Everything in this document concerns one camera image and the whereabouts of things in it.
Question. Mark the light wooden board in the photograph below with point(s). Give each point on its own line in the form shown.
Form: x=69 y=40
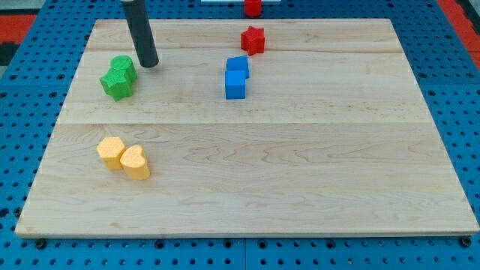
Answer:
x=333 y=139

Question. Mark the blue cube block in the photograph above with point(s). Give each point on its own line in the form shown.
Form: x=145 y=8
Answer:
x=235 y=84

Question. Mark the blue pentagon block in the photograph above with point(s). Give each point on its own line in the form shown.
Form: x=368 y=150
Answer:
x=239 y=63

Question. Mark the red star block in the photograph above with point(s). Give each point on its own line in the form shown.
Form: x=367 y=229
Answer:
x=253 y=40

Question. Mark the yellow heart block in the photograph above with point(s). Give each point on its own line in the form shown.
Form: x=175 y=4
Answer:
x=134 y=163

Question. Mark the red cylinder block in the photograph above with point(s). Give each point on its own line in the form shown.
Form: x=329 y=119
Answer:
x=253 y=8

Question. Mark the yellow hexagon block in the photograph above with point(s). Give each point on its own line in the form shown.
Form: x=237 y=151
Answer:
x=110 y=150

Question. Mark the green star block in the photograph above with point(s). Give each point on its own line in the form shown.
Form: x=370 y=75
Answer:
x=118 y=83

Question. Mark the green cylinder block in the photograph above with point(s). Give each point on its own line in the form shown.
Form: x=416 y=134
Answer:
x=123 y=64

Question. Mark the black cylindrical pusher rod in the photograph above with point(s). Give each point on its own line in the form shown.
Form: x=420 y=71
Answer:
x=141 y=32

